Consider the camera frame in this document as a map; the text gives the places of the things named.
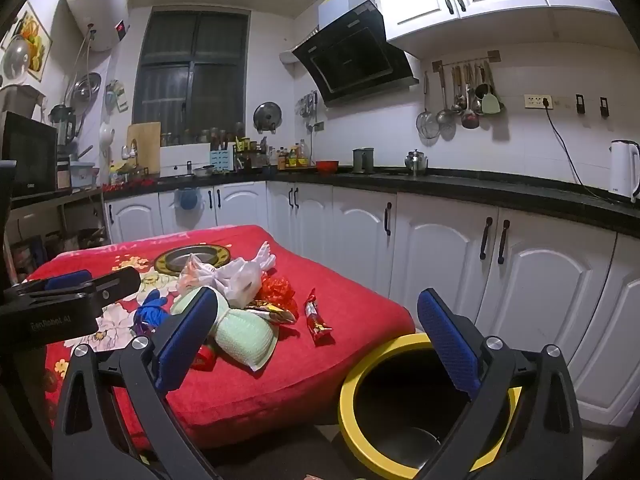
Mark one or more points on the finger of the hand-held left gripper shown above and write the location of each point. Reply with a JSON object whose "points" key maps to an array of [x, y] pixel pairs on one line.
{"points": [[67, 280], [112, 285]]}

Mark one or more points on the white cabinets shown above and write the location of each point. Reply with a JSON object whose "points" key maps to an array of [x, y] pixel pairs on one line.
{"points": [[480, 0], [440, 260]]}

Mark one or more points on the black blender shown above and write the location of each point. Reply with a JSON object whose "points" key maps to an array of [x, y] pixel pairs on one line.
{"points": [[62, 125]]}

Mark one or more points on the small red wrapper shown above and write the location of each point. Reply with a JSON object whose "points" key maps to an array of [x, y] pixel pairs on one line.
{"points": [[204, 357]]}

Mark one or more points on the clear plastic container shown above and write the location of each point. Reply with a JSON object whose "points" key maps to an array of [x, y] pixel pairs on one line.
{"points": [[82, 175]]}

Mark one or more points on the white electric kettle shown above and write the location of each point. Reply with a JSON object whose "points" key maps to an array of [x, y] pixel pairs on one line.
{"points": [[620, 170]]}

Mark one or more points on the blue hanging bag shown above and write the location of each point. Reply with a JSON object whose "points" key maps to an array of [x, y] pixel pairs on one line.
{"points": [[187, 200]]}

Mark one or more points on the yellow-rimmed black trash bin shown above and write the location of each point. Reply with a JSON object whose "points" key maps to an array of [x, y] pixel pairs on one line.
{"points": [[350, 390]]}

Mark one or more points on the fruit wall picture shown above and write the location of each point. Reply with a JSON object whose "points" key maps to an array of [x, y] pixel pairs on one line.
{"points": [[40, 45]]}

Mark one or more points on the black microwave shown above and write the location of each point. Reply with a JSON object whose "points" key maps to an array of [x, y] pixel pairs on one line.
{"points": [[27, 157]]}

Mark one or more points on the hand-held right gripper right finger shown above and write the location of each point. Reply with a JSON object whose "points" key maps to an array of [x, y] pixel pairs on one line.
{"points": [[450, 345]]}

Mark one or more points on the steel teapot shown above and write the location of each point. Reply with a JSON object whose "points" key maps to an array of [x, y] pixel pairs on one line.
{"points": [[416, 162]]}

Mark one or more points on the dark pan lid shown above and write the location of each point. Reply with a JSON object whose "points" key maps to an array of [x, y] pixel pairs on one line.
{"points": [[266, 117]]}

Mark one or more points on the red snack wrapper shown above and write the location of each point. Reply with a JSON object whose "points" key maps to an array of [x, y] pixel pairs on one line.
{"points": [[315, 320]]}

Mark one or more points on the chrome faucet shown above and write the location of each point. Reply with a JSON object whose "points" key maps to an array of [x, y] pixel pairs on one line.
{"points": [[129, 152]]}

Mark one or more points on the red plastic mesh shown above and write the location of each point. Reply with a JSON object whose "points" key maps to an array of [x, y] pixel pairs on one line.
{"points": [[277, 292]]}

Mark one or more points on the red ladle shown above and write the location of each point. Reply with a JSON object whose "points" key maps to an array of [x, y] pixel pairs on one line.
{"points": [[470, 120]]}

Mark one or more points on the white water heater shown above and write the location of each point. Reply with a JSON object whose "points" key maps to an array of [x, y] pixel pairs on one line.
{"points": [[97, 5]]}

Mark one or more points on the metal utensil rail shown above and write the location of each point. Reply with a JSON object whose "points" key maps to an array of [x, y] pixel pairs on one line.
{"points": [[460, 62]]}

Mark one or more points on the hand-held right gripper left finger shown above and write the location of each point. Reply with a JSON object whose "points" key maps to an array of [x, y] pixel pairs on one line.
{"points": [[185, 340]]}

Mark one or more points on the grey metal canister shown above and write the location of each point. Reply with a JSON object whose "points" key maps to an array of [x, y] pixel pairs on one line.
{"points": [[363, 160]]}

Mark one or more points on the glass pot lid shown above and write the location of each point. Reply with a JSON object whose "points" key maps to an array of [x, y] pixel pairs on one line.
{"points": [[15, 57]]}

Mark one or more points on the white upper cabinets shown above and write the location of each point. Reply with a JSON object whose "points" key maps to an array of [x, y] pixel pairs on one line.
{"points": [[480, 0]]}

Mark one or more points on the black range hood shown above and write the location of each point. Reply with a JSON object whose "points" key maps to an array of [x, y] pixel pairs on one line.
{"points": [[350, 55]]}

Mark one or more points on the white lower cabinets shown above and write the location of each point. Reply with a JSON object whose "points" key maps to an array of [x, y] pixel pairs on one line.
{"points": [[440, 260]]}

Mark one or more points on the small wall socket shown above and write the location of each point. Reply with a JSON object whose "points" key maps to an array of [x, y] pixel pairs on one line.
{"points": [[316, 126]]}

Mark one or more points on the black kitchen countertop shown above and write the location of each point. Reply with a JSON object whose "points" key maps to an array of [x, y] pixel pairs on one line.
{"points": [[450, 187]]}

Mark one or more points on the hanging wall rack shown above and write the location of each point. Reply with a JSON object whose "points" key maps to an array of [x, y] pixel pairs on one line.
{"points": [[308, 105]]}

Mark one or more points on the dark window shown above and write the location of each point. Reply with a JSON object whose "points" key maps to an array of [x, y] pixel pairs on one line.
{"points": [[190, 75]]}

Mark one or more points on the red bowl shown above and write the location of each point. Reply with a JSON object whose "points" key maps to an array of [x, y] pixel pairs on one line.
{"points": [[327, 166]]}

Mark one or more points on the black spice rack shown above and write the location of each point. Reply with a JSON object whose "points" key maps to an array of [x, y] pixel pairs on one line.
{"points": [[249, 155]]}

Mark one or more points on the cream wall socket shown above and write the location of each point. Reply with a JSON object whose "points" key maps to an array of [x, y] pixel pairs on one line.
{"points": [[537, 101]]}

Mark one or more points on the blue utensil holder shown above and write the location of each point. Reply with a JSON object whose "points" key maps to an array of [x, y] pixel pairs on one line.
{"points": [[221, 161]]}

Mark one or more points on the metal skimmer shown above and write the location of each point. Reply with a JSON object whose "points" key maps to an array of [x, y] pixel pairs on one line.
{"points": [[445, 117]]}

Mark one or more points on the white sink splash guard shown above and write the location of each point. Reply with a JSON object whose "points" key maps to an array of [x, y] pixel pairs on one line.
{"points": [[182, 160]]}

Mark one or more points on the round gold-rimmed metal tray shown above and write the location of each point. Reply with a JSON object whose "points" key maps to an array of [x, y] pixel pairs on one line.
{"points": [[192, 259]]}

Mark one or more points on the small red fruits pile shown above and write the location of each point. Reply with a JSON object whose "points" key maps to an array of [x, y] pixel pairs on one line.
{"points": [[132, 185]]}

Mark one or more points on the black wall hook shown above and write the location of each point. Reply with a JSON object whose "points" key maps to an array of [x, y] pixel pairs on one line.
{"points": [[604, 106], [580, 104]]}

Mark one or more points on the light green spatula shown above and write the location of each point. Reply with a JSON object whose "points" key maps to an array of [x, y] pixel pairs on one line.
{"points": [[491, 102]]}

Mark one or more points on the wooden shelf unit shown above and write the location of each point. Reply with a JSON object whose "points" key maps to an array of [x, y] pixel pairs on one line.
{"points": [[65, 200]]}

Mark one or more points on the red floral blanket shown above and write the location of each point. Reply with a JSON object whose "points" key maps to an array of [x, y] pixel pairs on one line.
{"points": [[280, 375]]}

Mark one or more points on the steel pot lid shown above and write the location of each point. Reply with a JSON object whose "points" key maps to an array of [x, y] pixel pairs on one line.
{"points": [[86, 89]]}

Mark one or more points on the mesh strainer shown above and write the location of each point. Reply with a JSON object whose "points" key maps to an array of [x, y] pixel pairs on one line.
{"points": [[427, 125]]}

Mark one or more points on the wooden cutting board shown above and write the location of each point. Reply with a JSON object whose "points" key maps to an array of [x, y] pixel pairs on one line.
{"points": [[145, 145]]}

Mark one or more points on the white plastic bag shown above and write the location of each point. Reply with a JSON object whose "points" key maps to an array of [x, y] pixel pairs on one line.
{"points": [[235, 280]]}

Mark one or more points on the grey box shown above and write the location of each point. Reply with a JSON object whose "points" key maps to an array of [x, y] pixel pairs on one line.
{"points": [[20, 102]]}

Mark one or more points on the group of condiment bottles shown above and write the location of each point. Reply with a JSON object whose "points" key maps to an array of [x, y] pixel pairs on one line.
{"points": [[292, 157]]}

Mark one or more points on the hanging wall organiser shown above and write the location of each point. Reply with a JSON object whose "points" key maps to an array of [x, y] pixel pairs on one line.
{"points": [[116, 95]]}

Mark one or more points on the blue glove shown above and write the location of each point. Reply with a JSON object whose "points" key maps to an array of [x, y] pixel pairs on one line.
{"points": [[152, 310]]}

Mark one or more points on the white hanging paddle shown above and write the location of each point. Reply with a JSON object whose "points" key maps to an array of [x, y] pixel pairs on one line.
{"points": [[106, 140]]}

